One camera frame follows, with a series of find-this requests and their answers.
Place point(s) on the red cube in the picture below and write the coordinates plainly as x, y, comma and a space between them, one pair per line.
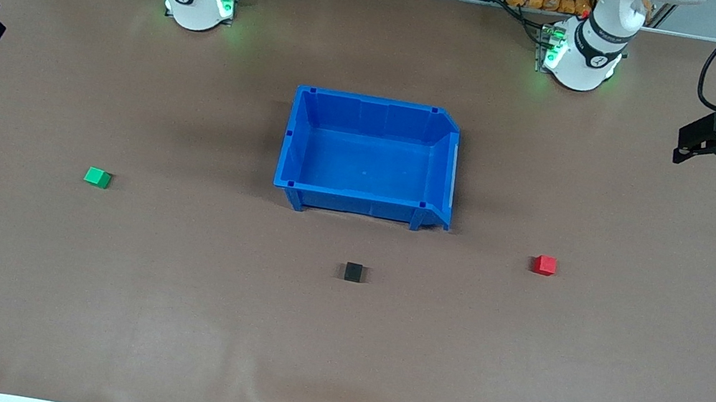
544, 264

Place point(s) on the green cube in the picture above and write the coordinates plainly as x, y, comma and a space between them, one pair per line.
97, 176

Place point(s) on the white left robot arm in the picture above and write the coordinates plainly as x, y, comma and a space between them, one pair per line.
582, 56

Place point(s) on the black cube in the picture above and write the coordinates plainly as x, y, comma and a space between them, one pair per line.
353, 271

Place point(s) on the blue plastic storage bin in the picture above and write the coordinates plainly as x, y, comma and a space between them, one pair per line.
367, 166

